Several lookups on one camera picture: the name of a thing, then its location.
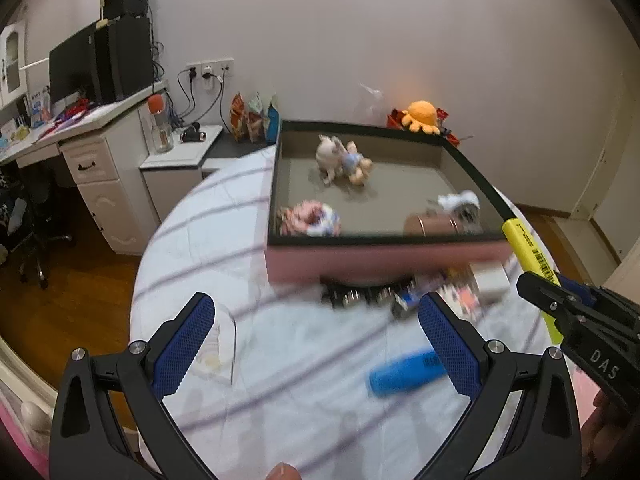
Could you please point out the red storage box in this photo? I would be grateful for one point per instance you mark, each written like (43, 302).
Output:
(395, 120)

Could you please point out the small white box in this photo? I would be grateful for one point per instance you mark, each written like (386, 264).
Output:
(490, 280)

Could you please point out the dark purple flat pack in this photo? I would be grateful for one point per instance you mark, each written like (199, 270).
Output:
(412, 296)

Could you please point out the rose gold metal cup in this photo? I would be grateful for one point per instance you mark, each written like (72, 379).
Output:
(430, 224)

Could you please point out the white wall socket strip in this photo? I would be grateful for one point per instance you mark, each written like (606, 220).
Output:
(222, 66)

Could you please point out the clear bottle with orange cap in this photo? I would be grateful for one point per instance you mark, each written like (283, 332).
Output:
(161, 132)

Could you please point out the white desk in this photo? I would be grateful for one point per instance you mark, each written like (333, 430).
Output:
(115, 200)

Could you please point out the white door frame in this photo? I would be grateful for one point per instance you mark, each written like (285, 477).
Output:
(600, 195)

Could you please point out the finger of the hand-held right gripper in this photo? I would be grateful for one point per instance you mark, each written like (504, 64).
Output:
(542, 295)
(577, 289)

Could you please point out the small bear plush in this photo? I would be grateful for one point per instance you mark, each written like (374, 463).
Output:
(352, 162)

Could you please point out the black monitor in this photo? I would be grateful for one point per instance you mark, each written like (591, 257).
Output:
(72, 70)

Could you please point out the orange octopus plush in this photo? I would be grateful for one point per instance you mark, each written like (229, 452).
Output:
(420, 112)

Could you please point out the pale pink pig plush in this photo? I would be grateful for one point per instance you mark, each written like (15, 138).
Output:
(327, 155)

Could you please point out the white glass-door cabinet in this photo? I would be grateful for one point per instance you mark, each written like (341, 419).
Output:
(12, 60)

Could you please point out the black flower hair clip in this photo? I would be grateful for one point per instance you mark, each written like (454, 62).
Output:
(350, 296)

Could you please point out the blue snack bag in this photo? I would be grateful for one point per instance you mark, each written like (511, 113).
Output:
(273, 120)

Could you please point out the clear plastic bag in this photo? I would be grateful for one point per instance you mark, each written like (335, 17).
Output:
(372, 97)

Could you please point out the yellow highlighter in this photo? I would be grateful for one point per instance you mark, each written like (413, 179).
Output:
(530, 255)

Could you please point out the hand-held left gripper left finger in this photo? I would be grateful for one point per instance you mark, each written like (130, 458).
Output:
(182, 345)

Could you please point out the orange snack bag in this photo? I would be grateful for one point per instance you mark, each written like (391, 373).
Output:
(238, 117)

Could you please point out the person's right hand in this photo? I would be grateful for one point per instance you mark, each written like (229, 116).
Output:
(600, 430)

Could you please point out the blue highlighter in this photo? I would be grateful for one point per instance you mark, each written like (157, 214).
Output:
(405, 375)

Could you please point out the black office chair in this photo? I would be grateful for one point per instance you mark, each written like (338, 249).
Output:
(35, 195)

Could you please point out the white striped quilt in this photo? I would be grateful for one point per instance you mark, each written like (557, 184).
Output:
(300, 410)

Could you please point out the white bedside cabinet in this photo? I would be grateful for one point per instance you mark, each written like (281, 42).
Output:
(170, 185)

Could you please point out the pink purple block figure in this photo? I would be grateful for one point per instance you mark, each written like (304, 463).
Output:
(310, 217)

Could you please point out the small black device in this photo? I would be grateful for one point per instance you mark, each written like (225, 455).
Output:
(194, 134)

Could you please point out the pink fluffy cloth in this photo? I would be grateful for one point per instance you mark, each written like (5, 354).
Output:
(17, 435)

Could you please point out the red desk item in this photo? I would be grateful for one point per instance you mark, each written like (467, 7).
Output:
(75, 110)

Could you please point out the person's left hand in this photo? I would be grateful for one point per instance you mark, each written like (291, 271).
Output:
(283, 472)

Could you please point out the white small toy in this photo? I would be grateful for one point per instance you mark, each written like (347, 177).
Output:
(460, 202)

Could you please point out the black computer tower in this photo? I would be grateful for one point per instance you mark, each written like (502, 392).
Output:
(125, 60)

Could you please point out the white pink block figure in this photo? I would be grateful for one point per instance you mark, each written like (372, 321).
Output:
(462, 300)

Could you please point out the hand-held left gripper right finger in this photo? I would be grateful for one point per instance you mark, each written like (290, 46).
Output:
(450, 345)

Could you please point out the pink box with black rim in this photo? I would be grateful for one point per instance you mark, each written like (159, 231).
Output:
(380, 260)

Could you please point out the blue white carton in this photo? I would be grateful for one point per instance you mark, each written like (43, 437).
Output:
(39, 107)

